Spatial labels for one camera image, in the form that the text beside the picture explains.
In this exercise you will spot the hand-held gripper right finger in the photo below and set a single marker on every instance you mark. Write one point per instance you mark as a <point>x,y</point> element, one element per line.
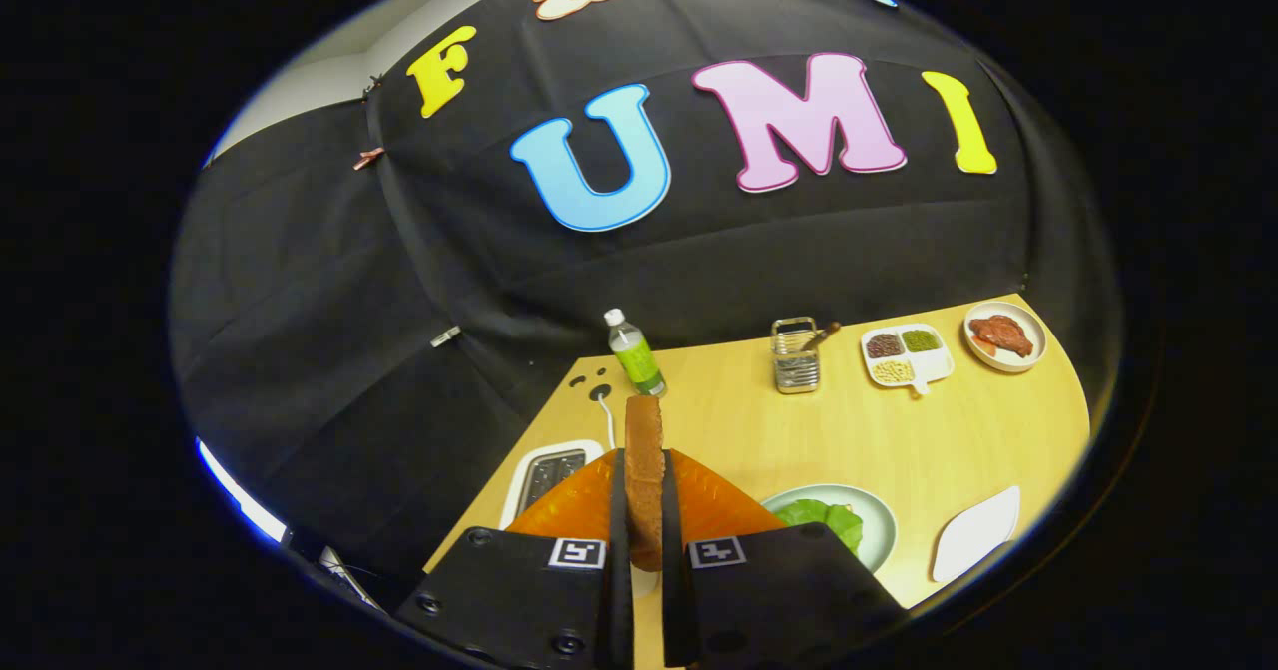
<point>779,600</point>

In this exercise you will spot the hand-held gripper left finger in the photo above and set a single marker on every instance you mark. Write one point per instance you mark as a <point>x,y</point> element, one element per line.
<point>519,600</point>

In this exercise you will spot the green lettuce leaf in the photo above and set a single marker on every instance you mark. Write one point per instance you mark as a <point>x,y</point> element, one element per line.
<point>824,520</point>

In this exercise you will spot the toasted bread slice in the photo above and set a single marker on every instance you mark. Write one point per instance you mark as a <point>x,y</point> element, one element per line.
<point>644,480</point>

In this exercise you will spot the white toaster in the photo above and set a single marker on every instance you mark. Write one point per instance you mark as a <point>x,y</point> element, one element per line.
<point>515,495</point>

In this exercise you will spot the pale green round plate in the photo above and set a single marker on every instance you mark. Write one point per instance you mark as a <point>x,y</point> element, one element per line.
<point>879,540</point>

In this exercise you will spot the white square plate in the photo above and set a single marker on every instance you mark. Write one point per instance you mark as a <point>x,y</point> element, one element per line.
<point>978,535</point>

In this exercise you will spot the green label water bottle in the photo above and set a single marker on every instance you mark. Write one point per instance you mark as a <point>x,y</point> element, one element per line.
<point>639,360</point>

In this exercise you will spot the white clip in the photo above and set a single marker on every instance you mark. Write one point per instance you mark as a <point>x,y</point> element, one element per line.
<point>446,335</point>

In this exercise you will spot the white divided condiment dish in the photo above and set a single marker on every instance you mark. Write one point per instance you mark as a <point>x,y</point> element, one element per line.
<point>937,362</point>

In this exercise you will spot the orange carrot slice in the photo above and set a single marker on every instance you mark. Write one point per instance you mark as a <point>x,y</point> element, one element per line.
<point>983,346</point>

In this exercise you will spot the black backdrop cloth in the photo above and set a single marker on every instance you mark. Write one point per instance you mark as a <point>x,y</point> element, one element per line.
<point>449,281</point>

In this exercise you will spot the white round meat plate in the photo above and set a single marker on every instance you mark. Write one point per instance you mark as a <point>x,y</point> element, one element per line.
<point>1010,363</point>

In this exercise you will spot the brown cooked meat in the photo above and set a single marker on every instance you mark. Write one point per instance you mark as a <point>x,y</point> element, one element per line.
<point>1001,334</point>

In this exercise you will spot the pink clip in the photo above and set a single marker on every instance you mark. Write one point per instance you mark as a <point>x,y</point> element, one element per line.
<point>367,158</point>

